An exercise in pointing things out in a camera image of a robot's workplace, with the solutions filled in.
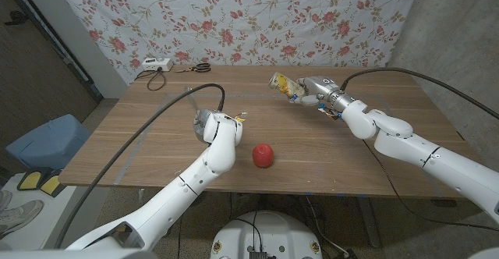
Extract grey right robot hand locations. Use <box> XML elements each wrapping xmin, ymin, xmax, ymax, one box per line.
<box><xmin>288</xmin><ymin>75</ymin><xmax>354</xmax><ymax>114</ymax></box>

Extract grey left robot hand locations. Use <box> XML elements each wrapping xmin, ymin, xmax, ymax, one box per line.
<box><xmin>193</xmin><ymin>109</ymin><xmax>207</xmax><ymax>133</ymax></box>

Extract yellow snack packet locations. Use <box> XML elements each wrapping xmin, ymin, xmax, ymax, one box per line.
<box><xmin>267</xmin><ymin>71</ymin><xmax>307</xmax><ymax>100</ymax></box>

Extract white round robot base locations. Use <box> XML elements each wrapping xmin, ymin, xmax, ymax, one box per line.
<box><xmin>210</xmin><ymin>210</ymin><xmax>324</xmax><ymax>259</ymax></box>

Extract white power strip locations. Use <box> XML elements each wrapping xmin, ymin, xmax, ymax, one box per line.
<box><xmin>141</xmin><ymin>57</ymin><xmax>175</xmax><ymax>73</ymax></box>

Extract red apple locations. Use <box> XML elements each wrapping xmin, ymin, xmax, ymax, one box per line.
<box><xmin>252</xmin><ymin>142</ymin><xmax>275</xmax><ymax>169</ymax></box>

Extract floral backdrop cloth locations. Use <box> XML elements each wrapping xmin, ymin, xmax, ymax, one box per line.
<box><xmin>50</xmin><ymin>0</ymin><xmax>424</xmax><ymax>84</ymax></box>

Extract grey metal table leg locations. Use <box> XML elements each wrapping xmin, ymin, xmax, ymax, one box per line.
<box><xmin>356</xmin><ymin>196</ymin><xmax>382</xmax><ymax>249</ymax></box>

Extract blue plastic container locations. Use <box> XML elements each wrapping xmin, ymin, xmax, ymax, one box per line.
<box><xmin>5</xmin><ymin>113</ymin><xmax>92</xmax><ymax>171</ymax></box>

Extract yellow black foot pedal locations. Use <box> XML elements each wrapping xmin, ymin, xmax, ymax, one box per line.
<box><xmin>16</xmin><ymin>168</ymin><xmax>51</xmax><ymax>192</ymax></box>
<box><xmin>40</xmin><ymin>171</ymin><xmax>67</xmax><ymax>198</ymax></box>

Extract white floor mat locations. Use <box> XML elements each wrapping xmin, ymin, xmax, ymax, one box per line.
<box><xmin>0</xmin><ymin>172</ymin><xmax>79</xmax><ymax>252</ymax></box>

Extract grey sneaker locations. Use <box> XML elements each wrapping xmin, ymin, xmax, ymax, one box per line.
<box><xmin>0</xmin><ymin>199</ymin><xmax>45</xmax><ymax>236</ymax></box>
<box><xmin>0</xmin><ymin>190</ymin><xmax>13</xmax><ymax>212</ymax></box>

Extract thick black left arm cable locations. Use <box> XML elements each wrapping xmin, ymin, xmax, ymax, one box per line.
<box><xmin>53</xmin><ymin>82</ymin><xmax>227</xmax><ymax>250</ymax></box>

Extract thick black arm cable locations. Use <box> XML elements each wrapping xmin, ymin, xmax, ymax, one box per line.
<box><xmin>339</xmin><ymin>66</ymin><xmax>499</xmax><ymax>120</ymax></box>
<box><xmin>53</xmin><ymin>82</ymin><xmax>227</xmax><ymax>250</ymax></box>

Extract black handled scissors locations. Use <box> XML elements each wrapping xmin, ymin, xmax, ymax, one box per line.
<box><xmin>174</xmin><ymin>62</ymin><xmax>212</xmax><ymax>74</ymax></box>

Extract black power strip cable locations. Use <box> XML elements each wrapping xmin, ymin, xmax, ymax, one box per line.
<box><xmin>134</xmin><ymin>69</ymin><xmax>168</xmax><ymax>92</ymax></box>

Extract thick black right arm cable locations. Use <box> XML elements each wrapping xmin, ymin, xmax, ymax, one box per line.
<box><xmin>339</xmin><ymin>66</ymin><xmax>499</xmax><ymax>120</ymax></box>

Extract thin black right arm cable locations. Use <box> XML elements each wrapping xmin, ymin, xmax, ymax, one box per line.
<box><xmin>361</xmin><ymin>139</ymin><xmax>499</xmax><ymax>232</ymax></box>

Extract black base cable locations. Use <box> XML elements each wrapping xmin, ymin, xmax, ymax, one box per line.
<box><xmin>232</xmin><ymin>211</ymin><xmax>263</xmax><ymax>252</ymax></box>

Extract white floor cable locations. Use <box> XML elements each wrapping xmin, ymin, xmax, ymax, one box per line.
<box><xmin>305</xmin><ymin>195</ymin><xmax>352</xmax><ymax>259</ymax></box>

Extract black door handle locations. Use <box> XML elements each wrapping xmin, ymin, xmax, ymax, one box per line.
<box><xmin>3</xmin><ymin>9</ymin><xmax>28</xmax><ymax>26</ymax></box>

